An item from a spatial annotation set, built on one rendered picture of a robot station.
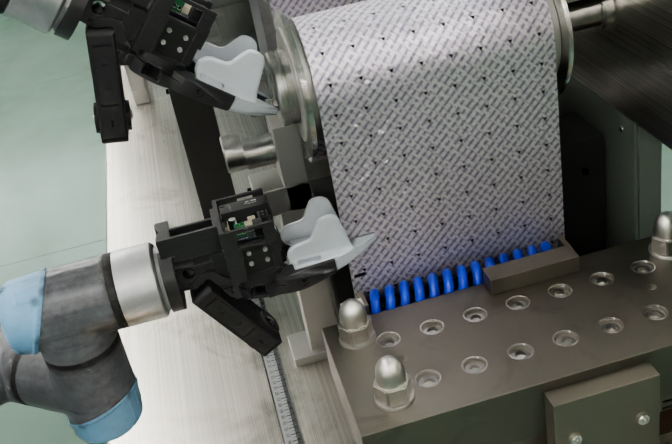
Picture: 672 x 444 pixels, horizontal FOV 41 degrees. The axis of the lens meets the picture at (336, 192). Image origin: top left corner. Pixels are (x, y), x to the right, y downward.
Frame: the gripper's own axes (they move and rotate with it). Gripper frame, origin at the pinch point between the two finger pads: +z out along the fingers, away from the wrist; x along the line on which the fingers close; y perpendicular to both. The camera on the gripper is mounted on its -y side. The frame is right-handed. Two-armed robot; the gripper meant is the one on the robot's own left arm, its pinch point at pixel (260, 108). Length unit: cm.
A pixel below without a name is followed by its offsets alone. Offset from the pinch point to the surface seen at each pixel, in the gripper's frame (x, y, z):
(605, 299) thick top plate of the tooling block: -15.8, 1.3, 34.5
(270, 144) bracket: 4.1, -4.2, 4.2
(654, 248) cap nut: -11.3, 6.9, 39.9
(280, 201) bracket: 2.9, -9.2, 7.9
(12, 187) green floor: 276, -153, 11
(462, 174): -4.4, 3.7, 20.4
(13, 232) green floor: 235, -151, 14
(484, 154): -4.4, 6.5, 21.3
